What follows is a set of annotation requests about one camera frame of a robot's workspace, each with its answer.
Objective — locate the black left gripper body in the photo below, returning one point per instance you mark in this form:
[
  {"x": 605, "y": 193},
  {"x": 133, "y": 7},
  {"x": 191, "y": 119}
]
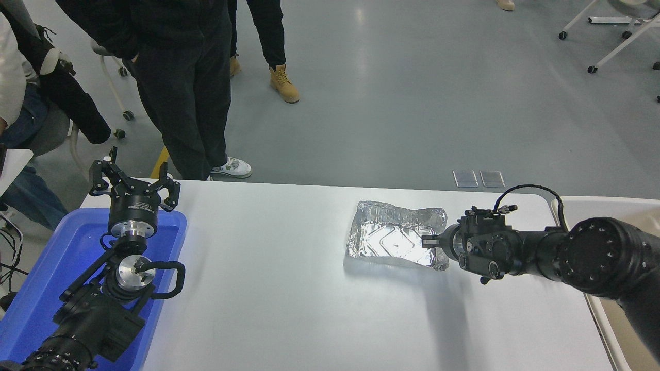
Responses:
[{"x": 134, "y": 208}]

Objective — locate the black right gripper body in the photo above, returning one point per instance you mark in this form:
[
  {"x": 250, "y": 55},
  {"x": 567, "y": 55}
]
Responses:
[{"x": 448, "y": 243}]

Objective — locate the silver foil tray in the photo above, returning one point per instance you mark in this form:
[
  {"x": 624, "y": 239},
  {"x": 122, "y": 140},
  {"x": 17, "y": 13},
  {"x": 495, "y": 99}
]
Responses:
[{"x": 392, "y": 242}]

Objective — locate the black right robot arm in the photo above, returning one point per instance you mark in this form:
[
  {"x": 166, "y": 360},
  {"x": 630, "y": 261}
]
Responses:
[{"x": 593, "y": 257}]

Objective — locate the clear floor plate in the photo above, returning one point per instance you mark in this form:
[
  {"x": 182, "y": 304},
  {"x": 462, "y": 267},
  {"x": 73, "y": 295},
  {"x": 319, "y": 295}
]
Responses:
[
  {"x": 492, "y": 179},
  {"x": 465, "y": 179}
]

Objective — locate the grey wheeled chair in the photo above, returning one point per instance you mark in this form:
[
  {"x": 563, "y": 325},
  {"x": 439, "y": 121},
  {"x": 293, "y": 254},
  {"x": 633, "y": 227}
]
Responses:
[{"x": 128, "y": 115}]

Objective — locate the grey chair under seated person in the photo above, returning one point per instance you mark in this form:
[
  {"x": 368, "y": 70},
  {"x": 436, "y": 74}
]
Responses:
[{"x": 49, "y": 129}]

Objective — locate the black jacket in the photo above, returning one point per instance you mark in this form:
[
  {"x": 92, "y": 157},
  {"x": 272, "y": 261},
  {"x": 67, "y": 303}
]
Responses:
[{"x": 67, "y": 98}]

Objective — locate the blue plastic tray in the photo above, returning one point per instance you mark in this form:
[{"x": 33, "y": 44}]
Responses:
[{"x": 51, "y": 257}]

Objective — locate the white side table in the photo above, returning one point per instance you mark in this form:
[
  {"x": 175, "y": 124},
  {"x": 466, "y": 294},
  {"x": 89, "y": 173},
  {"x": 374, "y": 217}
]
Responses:
[{"x": 13, "y": 165}]

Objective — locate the person in white sneakers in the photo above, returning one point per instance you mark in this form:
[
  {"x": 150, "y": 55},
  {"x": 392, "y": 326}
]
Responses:
[{"x": 180, "y": 77}]

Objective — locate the seated person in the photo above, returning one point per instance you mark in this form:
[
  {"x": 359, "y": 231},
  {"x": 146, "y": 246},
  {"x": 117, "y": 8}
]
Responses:
[{"x": 10, "y": 77}]

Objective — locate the person in tan boots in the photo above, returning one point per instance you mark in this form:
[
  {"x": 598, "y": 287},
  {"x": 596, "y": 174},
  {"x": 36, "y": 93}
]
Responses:
[{"x": 268, "y": 31}]

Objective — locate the large pale bin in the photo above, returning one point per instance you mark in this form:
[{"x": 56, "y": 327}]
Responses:
[{"x": 613, "y": 342}]

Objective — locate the person in beige shoes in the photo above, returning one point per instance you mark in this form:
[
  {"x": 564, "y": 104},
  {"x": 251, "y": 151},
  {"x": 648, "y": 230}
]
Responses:
[{"x": 505, "y": 4}]

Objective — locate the white wheeled chair frame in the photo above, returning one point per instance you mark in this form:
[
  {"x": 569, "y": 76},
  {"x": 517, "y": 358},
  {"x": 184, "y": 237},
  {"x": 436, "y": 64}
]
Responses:
[{"x": 619, "y": 46}]

